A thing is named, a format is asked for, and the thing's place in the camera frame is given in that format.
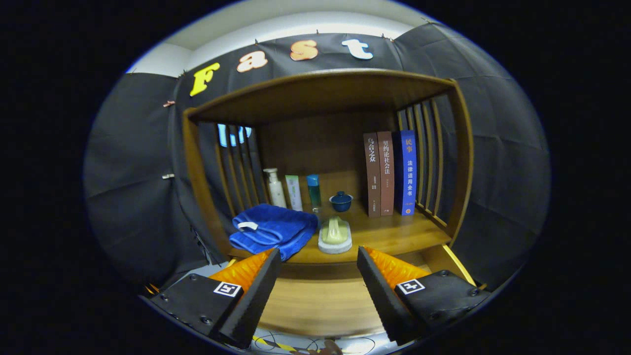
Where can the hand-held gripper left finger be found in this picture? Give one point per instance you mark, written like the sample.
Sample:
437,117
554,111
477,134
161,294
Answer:
249,305

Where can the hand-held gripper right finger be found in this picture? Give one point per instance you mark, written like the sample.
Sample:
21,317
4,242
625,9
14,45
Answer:
384,305

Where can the wooden drawer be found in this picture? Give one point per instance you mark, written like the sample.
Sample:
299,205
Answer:
320,305

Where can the green scrubbing brush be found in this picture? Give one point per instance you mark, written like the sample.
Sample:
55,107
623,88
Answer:
335,231

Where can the wooden countertop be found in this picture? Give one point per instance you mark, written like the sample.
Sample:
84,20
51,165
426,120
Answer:
389,236

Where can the wooden cabinet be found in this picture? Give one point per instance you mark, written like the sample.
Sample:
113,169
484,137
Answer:
320,93

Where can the blue folded towel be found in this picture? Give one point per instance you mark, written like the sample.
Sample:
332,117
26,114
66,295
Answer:
276,227

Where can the blue lidded teacup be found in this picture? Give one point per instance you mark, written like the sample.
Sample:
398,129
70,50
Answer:
341,202

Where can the white pump bottle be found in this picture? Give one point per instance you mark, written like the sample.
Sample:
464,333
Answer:
275,190

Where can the white green tube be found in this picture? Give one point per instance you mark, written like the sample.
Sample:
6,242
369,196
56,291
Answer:
294,193

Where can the teal bottle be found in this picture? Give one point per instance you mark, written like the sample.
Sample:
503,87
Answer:
314,192

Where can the dark brown book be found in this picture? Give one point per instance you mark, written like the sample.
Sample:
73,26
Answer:
372,175

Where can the reddish brown book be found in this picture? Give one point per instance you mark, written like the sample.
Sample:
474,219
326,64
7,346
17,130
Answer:
386,172

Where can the blue book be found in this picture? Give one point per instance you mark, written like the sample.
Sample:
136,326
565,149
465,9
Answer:
406,172

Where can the black backdrop cloth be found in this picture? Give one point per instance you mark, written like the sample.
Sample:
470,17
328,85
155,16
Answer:
123,197

